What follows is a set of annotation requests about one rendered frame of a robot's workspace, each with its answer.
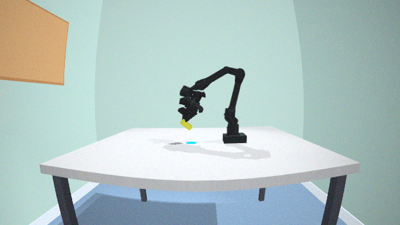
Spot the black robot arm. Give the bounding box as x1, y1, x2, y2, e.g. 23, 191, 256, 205
179, 66, 245, 135

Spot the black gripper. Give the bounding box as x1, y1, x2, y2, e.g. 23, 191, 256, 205
177, 97, 204, 122

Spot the yellow cylinder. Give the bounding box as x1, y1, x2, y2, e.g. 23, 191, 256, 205
180, 119, 193, 130

